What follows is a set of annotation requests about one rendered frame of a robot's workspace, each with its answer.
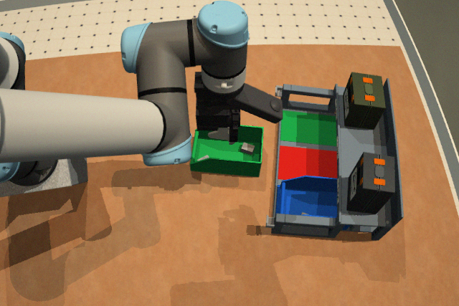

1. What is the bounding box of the green bin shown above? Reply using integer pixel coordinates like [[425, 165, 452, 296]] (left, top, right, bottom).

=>
[[191, 125, 264, 177]]

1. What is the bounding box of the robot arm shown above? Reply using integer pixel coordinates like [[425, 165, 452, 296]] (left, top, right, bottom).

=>
[[0, 1, 283, 186]]

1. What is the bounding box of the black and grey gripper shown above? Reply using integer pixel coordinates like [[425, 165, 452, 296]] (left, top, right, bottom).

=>
[[194, 72, 244, 145]]

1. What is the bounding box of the blue bin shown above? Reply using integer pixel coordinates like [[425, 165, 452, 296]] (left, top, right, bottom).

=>
[[278, 176, 337, 218]]

